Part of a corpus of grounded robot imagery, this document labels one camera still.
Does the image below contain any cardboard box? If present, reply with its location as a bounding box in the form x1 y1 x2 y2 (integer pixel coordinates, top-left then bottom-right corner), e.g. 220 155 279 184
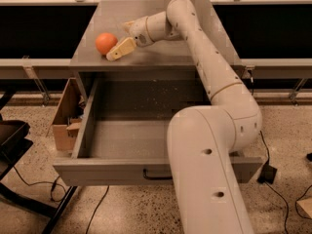
52 78 85 151

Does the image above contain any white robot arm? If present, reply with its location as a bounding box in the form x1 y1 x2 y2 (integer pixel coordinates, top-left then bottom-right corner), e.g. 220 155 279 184
106 0 262 234

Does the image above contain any orange fruit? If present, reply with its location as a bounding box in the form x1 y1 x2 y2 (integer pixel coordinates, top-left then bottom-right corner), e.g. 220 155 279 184
96 32 118 56

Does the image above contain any open grey top drawer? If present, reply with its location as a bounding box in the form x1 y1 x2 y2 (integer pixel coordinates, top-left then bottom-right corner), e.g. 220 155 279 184
52 77 263 187

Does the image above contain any black drawer handle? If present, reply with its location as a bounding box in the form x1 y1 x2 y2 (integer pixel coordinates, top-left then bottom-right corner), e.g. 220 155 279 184
142 169 173 180

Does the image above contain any black cable far right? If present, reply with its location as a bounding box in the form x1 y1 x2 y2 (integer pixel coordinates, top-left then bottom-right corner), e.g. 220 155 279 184
293 183 312 221

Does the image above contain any black cable right floor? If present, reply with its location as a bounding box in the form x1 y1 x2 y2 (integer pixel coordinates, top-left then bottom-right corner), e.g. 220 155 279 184
248 69 291 234

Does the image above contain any black cable under drawer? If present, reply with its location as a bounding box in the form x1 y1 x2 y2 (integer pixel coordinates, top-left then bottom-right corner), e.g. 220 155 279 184
84 185 110 234

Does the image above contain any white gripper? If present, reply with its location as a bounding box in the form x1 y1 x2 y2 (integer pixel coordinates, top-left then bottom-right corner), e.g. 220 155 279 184
106 17 153 61

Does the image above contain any black stand frame left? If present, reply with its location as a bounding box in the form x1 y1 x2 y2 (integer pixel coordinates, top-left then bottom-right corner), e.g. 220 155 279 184
0 94 68 234

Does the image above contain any black cable floor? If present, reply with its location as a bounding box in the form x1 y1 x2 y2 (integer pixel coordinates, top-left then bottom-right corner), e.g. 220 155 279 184
12 165 67 203
248 69 291 234

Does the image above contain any black power adapter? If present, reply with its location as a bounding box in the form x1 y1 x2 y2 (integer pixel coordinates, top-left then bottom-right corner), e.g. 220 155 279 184
257 164 277 184

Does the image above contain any grey drawer cabinet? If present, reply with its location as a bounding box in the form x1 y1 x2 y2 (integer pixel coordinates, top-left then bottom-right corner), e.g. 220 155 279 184
68 0 244 102

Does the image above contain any black cable left floor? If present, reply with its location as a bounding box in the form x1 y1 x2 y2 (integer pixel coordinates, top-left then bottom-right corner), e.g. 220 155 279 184
12 165 67 203

